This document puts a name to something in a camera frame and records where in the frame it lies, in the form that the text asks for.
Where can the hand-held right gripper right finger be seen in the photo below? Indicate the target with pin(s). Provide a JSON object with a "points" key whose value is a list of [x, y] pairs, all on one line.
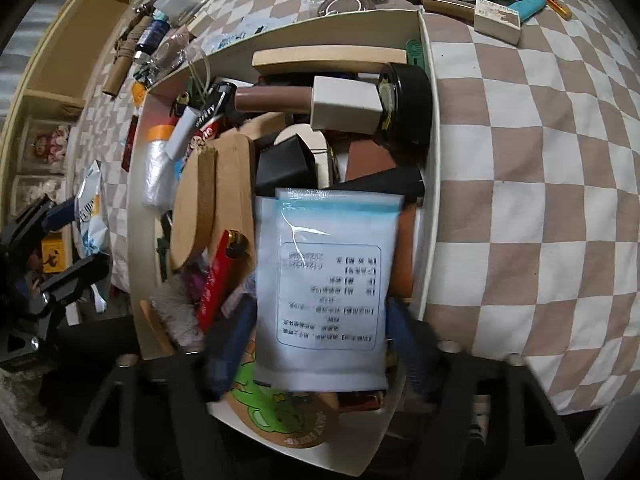
{"points": [[407, 350]]}

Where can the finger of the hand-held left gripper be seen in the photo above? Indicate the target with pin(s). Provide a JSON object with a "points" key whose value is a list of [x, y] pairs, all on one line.
{"points": [[75, 277], [60, 214]]}

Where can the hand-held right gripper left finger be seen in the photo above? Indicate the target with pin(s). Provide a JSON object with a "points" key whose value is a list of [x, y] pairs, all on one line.
{"points": [[230, 355]]}

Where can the blue white medicine packet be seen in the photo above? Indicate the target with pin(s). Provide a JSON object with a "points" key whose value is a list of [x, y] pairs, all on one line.
{"points": [[240, 32], [92, 210]]}

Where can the green frog wooden coaster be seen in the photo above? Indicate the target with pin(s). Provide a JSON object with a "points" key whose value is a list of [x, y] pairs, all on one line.
{"points": [[270, 410]]}

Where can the white zip packet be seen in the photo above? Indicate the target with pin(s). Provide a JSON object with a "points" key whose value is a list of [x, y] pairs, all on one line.
{"points": [[325, 300]]}

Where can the panda wooden coaster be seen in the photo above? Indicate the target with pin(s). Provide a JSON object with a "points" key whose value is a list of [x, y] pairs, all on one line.
{"points": [[195, 210]]}

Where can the white cardboard box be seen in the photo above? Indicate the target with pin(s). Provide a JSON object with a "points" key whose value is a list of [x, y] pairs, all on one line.
{"points": [[431, 185]]}

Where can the gold tube with black cap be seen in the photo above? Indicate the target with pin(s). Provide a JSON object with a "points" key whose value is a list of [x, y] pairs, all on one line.
{"points": [[447, 7]]}

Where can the yellow printed card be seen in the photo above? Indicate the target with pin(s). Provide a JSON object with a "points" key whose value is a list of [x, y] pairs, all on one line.
{"points": [[52, 255]]}

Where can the framed white flower picture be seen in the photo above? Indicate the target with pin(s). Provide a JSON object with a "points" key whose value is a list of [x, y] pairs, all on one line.
{"points": [[35, 191]]}

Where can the white fuzzy brush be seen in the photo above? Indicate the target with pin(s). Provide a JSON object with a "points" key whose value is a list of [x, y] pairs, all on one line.
{"points": [[175, 315]]}

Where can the framed pink flower picture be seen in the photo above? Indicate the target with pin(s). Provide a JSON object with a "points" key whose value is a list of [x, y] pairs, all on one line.
{"points": [[50, 142]]}

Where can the wooden stick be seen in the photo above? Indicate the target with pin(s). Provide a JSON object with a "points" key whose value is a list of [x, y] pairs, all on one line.
{"points": [[159, 332]]}

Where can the dark red lighter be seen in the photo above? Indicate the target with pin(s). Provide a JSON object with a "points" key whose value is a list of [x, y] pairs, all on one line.
{"points": [[131, 135]]}

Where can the plastic film roll orange tape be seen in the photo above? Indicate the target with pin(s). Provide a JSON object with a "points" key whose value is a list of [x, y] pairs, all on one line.
{"points": [[157, 165]]}

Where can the white charger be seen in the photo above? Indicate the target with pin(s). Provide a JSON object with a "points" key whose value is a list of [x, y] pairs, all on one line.
{"points": [[184, 132]]}

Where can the wooden bedside shelf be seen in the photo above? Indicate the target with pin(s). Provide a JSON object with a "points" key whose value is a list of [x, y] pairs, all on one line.
{"points": [[55, 60]]}

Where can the wooden leaf dish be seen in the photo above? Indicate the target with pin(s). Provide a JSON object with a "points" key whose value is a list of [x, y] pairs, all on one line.
{"points": [[235, 185]]}

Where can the brown leather piece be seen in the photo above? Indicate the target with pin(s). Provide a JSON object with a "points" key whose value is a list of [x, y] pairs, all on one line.
{"points": [[370, 157]]}

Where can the grey curtain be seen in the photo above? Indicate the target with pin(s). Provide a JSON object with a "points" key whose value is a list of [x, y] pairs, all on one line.
{"points": [[30, 20]]}

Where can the clear zip ties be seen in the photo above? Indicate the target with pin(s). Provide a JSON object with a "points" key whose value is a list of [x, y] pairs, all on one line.
{"points": [[200, 75]]}

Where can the clear plastic bag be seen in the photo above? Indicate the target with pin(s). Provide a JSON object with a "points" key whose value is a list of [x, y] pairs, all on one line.
{"points": [[175, 52]]}

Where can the small black box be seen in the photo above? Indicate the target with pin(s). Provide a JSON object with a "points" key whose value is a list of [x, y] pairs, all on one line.
{"points": [[285, 162]]}

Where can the blue bottle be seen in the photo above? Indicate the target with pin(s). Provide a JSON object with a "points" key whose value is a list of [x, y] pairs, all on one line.
{"points": [[152, 35]]}

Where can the cream oval with black band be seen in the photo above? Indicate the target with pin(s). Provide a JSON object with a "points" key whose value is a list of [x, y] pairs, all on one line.
{"points": [[320, 142]]}

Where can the black round tin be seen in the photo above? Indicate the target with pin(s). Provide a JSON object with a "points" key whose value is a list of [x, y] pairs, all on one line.
{"points": [[405, 105]]}

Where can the brown bottle white cap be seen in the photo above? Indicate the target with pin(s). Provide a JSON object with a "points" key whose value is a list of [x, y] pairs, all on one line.
{"points": [[310, 102]]}

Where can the green tag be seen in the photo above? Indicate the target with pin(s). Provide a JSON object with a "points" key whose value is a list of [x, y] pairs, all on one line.
{"points": [[415, 52]]}

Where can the wooden block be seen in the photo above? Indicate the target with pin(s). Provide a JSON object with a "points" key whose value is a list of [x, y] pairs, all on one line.
{"points": [[327, 60]]}

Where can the white printed matchbox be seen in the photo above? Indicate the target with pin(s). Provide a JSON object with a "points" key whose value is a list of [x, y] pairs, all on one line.
{"points": [[497, 20]]}

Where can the brown tape roll in bag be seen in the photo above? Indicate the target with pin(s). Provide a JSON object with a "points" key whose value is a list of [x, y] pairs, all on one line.
{"points": [[345, 2]]}

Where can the sky blue lighter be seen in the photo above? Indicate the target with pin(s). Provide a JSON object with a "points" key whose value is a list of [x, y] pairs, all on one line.
{"points": [[527, 8]]}

